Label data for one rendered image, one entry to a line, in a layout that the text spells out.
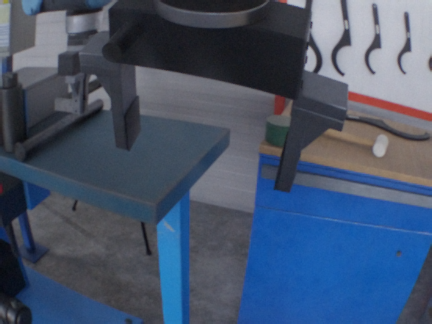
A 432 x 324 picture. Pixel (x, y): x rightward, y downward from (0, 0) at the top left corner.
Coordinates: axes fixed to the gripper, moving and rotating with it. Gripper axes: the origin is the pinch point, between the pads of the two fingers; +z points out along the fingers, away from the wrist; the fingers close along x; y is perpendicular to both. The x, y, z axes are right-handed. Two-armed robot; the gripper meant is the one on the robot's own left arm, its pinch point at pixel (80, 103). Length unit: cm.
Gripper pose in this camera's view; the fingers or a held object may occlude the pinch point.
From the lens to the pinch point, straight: 100.1
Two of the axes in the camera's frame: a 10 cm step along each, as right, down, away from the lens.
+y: -9.4, -1.7, 2.8
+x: -3.3, 3.7, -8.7
